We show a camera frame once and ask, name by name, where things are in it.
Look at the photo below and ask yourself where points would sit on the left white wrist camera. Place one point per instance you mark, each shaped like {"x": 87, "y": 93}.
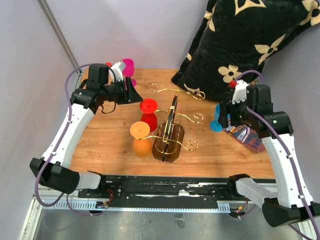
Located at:
{"x": 117, "y": 71}

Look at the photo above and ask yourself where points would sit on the gold wire glass rack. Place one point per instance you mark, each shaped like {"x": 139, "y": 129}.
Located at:
{"x": 168, "y": 140}

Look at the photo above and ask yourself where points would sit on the red wine glass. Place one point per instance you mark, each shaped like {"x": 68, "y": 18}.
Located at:
{"x": 148, "y": 107}

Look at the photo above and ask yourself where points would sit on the pink wine glass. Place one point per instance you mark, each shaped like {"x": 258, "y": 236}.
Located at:
{"x": 129, "y": 67}

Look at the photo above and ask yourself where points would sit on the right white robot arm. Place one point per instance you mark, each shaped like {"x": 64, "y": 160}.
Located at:
{"x": 251, "y": 105}

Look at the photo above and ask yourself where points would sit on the blue wine glass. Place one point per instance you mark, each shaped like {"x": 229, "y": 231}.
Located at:
{"x": 214, "y": 124}

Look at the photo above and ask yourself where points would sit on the printed cloth bag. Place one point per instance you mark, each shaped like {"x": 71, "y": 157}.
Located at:
{"x": 246, "y": 137}

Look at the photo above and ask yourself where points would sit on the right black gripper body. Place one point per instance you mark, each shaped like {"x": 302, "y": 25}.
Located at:
{"x": 237, "y": 111}

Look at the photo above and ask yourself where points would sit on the black floral blanket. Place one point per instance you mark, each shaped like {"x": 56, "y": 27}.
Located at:
{"x": 235, "y": 39}

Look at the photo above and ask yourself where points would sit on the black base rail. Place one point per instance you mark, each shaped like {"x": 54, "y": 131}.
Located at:
{"x": 166, "y": 194}

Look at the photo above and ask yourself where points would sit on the aluminium corner post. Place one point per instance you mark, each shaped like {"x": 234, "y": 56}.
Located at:
{"x": 44, "y": 6}

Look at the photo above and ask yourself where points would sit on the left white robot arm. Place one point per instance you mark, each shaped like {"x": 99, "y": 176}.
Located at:
{"x": 103, "y": 84}

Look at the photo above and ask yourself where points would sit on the orange wine glass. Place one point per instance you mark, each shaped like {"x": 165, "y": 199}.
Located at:
{"x": 142, "y": 146}

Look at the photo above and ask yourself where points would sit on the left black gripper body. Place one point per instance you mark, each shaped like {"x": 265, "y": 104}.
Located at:
{"x": 116, "y": 91}

